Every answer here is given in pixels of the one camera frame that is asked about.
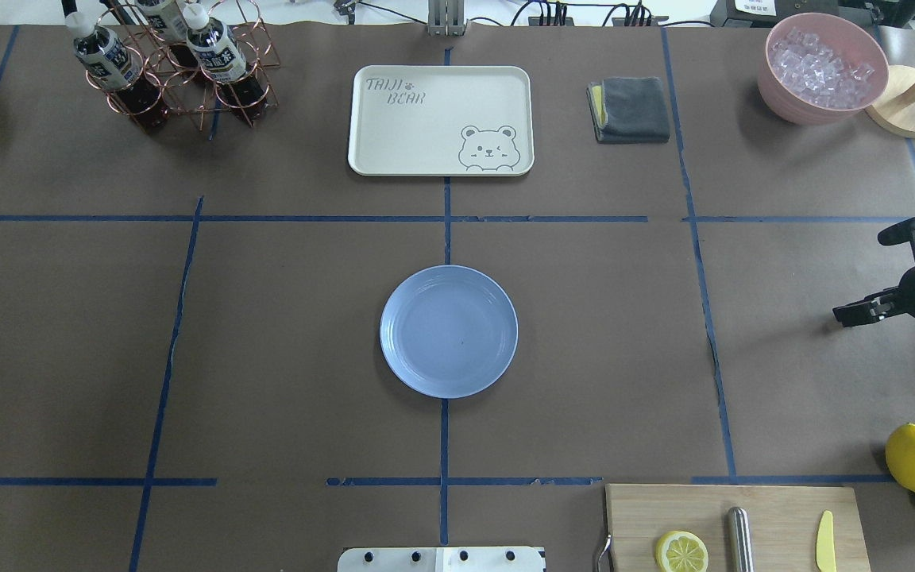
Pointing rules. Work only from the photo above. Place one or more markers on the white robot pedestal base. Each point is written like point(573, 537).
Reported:
point(489, 558)

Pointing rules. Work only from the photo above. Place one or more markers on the grey folded cloth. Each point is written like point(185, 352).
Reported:
point(629, 110)

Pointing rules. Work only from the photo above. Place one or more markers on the aluminium frame post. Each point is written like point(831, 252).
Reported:
point(446, 18)

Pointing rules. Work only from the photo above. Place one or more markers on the lemon half slice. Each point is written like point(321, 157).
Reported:
point(681, 550)

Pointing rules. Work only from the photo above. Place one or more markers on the blue round plate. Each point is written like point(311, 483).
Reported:
point(449, 331)

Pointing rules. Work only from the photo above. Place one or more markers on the steel rod black tip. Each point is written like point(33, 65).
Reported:
point(740, 539)

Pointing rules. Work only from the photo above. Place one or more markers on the cream bear tray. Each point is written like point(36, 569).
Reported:
point(422, 120)

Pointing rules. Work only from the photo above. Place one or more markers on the copper wire bottle rack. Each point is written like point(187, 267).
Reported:
point(190, 92)

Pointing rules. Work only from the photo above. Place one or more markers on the pink bowl of ice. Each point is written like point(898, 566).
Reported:
point(818, 69)

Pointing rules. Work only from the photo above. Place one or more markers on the dark drink bottle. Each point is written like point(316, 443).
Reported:
point(116, 71)
point(166, 20)
point(216, 49)

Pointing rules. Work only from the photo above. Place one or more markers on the yellow plastic knife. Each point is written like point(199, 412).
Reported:
point(825, 543)

